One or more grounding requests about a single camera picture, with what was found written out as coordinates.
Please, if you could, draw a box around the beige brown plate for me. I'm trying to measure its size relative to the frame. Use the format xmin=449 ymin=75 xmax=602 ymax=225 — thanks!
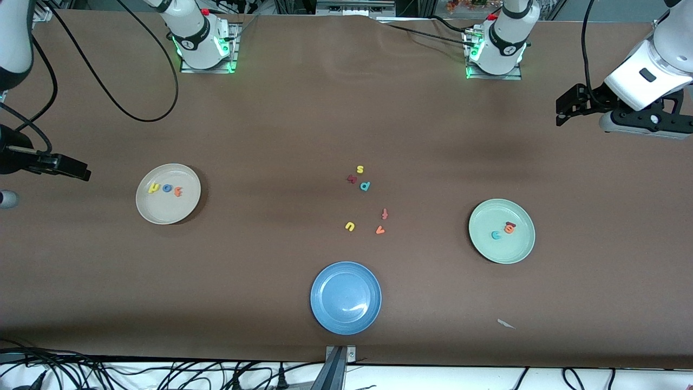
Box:
xmin=135 ymin=163 xmax=202 ymax=225

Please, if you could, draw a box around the pale green plate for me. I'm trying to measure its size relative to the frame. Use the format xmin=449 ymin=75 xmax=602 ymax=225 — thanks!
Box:
xmin=468 ymin=198 xmax=536 ymax=265

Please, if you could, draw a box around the grey metal device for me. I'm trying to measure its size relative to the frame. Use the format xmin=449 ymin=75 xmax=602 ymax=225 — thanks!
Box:
xmin=316 ymin=0 xmax=396 ymax=18

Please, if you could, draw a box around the blue plate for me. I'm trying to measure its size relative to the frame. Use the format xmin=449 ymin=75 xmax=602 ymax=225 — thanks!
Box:
xmin=310 ymin=261 xmax=382 ymax=336

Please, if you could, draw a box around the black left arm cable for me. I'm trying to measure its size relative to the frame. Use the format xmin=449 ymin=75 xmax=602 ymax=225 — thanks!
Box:
xmin=580 ymin=0 xmax=602 ymax=106

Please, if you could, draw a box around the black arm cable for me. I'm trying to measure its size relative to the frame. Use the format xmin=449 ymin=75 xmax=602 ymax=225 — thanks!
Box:
xmin=580 ymin=0 xmax=602 ymax=106
xmin=0 ymin=0 xmax=179 ymax=155

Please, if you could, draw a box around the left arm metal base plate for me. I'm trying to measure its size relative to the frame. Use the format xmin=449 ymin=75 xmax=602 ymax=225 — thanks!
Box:
xmin=466 ymin=62 xmax=524 ymax=81

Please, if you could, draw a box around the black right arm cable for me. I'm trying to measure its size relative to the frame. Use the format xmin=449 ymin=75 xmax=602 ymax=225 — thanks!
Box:
xmin=0 ymin=0 xmax=179 ymax=155

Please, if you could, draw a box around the black cable on table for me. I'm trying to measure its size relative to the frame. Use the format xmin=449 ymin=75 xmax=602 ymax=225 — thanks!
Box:
xmin=379 ymin=15 xmax=477 ymax=49

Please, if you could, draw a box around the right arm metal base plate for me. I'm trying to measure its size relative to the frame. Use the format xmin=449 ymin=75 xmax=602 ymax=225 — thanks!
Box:
xmin=180 ymin=22 xmax=240 ymax=74

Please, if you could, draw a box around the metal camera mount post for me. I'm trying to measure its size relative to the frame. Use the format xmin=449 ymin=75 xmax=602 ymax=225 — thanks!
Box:
xmin=310 ymin=345 xmax=358 ymax=390

